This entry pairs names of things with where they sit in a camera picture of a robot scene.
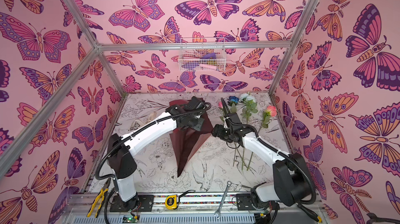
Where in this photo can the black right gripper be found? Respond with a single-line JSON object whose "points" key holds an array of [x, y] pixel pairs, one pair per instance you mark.
{"points": [[227, 119]]}

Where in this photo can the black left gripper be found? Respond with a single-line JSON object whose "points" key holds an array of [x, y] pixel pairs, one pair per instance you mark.
{"points": [[200, 123]]}

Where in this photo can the dark red wrapping paper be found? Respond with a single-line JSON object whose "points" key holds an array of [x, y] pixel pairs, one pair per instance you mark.
{"points": [[191, 133]]}

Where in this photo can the small pink fake rose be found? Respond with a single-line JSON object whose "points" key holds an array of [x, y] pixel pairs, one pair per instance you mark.
{"points": [[222, 113]]}

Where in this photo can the blue fake rose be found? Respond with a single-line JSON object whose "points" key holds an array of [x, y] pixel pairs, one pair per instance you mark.
{"points": [[233, 102]]}

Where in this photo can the coral pink fake rose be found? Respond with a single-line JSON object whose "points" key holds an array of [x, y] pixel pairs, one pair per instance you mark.
{"points": [[267, 115]]}

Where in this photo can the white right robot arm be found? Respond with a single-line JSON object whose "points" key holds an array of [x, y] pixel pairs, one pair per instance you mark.
{"points": [[292, 183]]}

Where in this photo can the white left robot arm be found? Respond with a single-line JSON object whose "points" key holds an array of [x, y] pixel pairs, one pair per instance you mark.
{"points": [[122, 149]]}

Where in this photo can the white fake rose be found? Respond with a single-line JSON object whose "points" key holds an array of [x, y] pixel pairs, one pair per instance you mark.
{"points": [[246, 99]]}

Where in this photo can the cream satin ribbon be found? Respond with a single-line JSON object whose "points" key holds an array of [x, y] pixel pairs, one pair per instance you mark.
{"points": [[138, 123]]}

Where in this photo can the silver combination wrench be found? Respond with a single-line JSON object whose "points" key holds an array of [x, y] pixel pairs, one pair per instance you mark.
{"points": [[217, 213]]}

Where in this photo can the yellow tape measure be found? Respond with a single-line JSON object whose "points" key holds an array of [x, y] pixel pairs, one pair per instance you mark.
{"points": [[172, 202]]}

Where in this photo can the black yellow screwdriver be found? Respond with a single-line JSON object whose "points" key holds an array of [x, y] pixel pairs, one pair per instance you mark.
{"points": [[310, 213]]}

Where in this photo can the green circuit board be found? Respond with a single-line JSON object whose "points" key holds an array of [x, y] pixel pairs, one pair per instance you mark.
{"points": [[130, 219]]}

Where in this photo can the white wire basket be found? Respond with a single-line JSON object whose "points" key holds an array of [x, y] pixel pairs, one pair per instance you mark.
{"points": [[191, 60]]}

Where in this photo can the aluminium frame crossbar back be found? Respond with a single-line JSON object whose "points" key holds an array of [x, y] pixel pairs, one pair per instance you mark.
{"points": [[197, 45]]}

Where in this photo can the yellow handled pliers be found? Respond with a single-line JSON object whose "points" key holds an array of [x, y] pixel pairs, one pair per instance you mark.
{"points": [[97, 204]]}

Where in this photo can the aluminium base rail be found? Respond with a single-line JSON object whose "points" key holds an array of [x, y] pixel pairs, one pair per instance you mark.
{"points": [[155, 202]]}

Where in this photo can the aluminium frame post left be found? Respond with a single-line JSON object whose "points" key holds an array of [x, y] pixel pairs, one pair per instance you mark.
{"points": [[79, 18]]}

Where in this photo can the aluminium frame post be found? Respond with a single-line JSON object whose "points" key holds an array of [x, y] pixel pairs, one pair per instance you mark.
{"points": [[79, 18], [300, 29]]}

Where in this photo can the aluminium frame post right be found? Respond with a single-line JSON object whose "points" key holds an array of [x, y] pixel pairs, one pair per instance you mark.
{"points": [[300, 29]]}

